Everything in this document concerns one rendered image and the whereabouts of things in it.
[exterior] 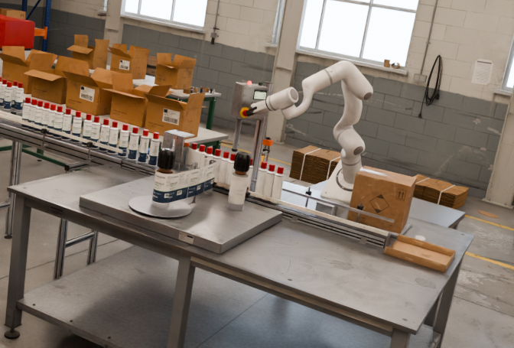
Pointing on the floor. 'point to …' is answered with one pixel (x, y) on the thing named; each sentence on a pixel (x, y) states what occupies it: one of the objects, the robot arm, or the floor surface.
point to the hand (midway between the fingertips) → (249, 112)
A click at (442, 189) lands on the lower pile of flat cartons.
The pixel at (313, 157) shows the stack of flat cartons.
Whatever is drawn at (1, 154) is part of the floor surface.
